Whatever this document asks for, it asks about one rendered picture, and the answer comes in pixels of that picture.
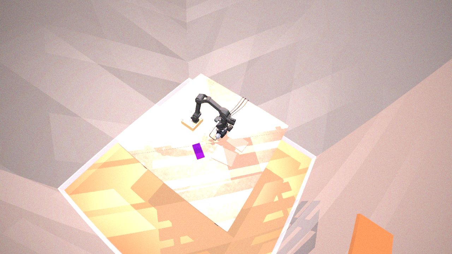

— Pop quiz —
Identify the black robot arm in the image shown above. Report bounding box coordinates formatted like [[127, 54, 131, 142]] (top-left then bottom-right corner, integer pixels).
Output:
[[191, 93, 236, 130]]

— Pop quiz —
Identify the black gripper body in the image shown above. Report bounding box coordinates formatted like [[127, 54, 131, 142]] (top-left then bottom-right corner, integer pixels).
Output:
[[214, 116, 233, 132]]

